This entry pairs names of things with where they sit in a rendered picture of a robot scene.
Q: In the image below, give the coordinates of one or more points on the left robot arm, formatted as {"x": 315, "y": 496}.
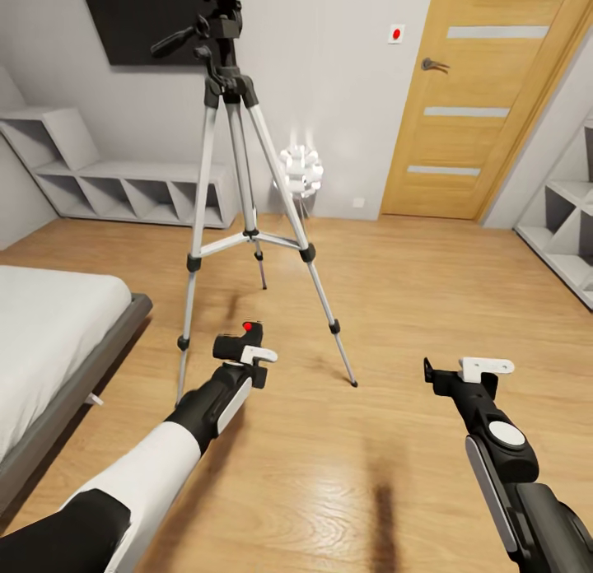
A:
{"x": 106, "y": 525}

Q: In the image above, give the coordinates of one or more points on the wall mounted tv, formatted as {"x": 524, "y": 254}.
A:
{"x": 130, "y": 28}

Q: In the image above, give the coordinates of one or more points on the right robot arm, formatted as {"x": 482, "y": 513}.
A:
{"x": 539, "y": 532}

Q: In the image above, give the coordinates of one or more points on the electric switch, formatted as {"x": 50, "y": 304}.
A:
{"x": 396, "y": 34}

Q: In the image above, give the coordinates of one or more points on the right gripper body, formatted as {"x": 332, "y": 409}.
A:
{"x": 448, "y": 383}

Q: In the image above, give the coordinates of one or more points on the camera tripod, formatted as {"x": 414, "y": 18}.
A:
{"x": 226, "y": 81}

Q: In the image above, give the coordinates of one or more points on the digital camera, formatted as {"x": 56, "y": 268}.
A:
{"x": 231, "y": 348}

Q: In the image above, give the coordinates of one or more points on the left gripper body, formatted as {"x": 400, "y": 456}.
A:
{"x": 258, "y": 375}

